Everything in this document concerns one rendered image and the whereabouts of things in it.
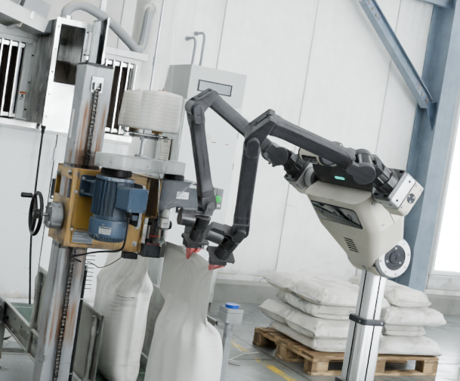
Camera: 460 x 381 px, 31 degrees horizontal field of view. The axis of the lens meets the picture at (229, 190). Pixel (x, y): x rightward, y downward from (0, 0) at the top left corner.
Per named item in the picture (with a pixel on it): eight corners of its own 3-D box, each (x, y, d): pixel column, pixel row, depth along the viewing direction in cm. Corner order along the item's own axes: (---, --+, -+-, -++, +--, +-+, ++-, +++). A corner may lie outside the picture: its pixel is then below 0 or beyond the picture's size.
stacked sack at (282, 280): (357, 300, 652) (361, 282, 652) (284, 295, 625) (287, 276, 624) (329, 288, 692) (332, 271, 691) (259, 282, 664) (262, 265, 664)
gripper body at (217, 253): (205, 248, 306) (214, 236, 302) (229, 250, 311) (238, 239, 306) (208, 263, 303) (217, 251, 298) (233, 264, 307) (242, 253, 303)
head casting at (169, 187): (205, 249, 360) (215, 181, 358) (152, 244, 348) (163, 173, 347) (177, 237, 386) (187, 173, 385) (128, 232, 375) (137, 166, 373)
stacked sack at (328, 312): (361, 324, 617) (364, 306, 617) (310, 320, 602) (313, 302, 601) (320, 303, 679) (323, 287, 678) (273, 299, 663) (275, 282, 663)
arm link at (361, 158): (387, 175, 279) (384, 166, 283) (368, 156, 274) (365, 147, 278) (364, 190, 282) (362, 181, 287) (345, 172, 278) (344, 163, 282)
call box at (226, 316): (242, 323, 357) (244, 310, 356) (225, 323, 353) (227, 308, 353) (233, 319, 364) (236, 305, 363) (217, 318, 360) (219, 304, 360)
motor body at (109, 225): (131, 245, 323) (140, 181, 321) (93, 242, 316) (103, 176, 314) (118, 238, 336) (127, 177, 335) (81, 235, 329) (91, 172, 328)
